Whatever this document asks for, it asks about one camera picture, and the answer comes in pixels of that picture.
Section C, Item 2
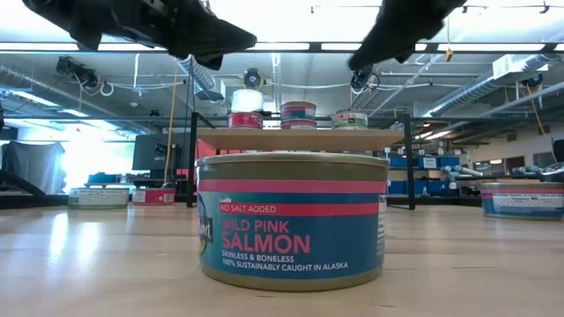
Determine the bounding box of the wooden shelf with black legs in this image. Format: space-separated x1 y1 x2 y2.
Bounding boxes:
187 112 418 211

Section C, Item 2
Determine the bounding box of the large silver ceiling duct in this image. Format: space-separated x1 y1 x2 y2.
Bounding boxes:
421 52 564 120

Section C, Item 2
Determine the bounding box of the narrow silver spiral duct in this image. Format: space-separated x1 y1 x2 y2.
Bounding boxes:
174 55 219 101

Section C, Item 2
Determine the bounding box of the black monitor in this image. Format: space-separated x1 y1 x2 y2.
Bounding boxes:
131 134 191 173

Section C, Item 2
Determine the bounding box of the black round object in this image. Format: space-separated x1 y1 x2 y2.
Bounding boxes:
539 160 564 184

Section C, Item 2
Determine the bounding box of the yellow hanging cord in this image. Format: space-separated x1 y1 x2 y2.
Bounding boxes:
162 70 181 184
523 82 560 165

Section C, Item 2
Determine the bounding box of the black ceiling device with cables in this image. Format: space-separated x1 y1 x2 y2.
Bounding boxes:
55 55 100 89

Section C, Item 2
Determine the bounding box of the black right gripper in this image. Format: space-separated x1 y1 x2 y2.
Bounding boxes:
347 0 469 71

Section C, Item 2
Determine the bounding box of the white ceiling light fixture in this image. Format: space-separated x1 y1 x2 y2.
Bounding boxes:
492 54 551 81

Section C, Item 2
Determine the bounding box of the black aluminium rig frame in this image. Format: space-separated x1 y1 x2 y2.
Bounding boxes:
0 41 564 211

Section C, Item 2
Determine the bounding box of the grey draped cloth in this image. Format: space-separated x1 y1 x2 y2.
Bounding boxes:
0 139 67 195

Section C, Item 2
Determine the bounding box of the blue low background object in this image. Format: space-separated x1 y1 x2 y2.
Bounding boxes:
85 172 130 186

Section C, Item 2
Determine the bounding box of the blue Wild Planet salmon can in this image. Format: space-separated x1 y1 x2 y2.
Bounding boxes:
279 100 317 121
479 181 564 222
195 151 391 292
279 117 317 130

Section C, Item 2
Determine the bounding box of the rack with blue bins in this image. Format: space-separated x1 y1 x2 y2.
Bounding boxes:
386 148 464 198

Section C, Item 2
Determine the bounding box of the black round ceiling device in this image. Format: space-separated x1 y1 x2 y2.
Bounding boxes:
242 68 265 92

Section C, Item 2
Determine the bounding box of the red labelled seafood can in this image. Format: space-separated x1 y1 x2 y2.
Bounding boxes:
131 187 176 206
227 111 264 122
227 119 264 130

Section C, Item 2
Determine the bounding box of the black ceiling-mounted camera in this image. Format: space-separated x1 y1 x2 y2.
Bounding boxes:
350 64 376 92

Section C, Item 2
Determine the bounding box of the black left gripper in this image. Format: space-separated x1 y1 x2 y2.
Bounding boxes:
21 0 258 71

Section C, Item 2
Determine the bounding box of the white cylindrical ceiling lamp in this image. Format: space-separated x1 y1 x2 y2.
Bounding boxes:
231 87 264 114

